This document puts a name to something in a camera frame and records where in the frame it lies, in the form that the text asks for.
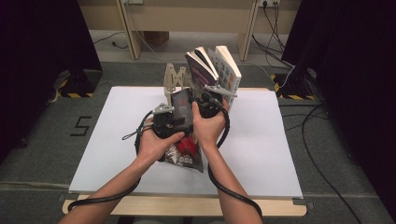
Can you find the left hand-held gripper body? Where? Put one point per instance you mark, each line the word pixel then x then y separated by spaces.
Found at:
pixel 165 123

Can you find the white wall socket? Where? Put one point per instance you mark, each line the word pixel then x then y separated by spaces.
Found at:
pixel 269 2

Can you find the white book with picture grid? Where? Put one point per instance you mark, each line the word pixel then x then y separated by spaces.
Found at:
pixel 230 71

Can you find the dark brown glossy magazine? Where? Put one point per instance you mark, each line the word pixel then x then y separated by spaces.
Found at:
pixel 186 155

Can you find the beige expandable book stand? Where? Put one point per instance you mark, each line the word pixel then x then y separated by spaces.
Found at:
pixel 174 79

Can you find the black curtain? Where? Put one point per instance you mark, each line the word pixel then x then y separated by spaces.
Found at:
pixel 358 77
pixel 37 62

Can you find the person's right hand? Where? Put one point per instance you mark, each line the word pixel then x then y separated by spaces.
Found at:
pixel 208 130

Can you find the beige wooden desk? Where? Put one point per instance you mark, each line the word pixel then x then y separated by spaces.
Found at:
pixel 186 18

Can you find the black stand base striped tape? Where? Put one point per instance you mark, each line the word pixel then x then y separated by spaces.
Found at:
pixel 84 82
pixel 295 87

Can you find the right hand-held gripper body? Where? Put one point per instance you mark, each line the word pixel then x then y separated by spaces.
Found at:
pixel 210 105

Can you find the person's left hand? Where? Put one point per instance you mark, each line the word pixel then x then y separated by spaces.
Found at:
pixel 152 146

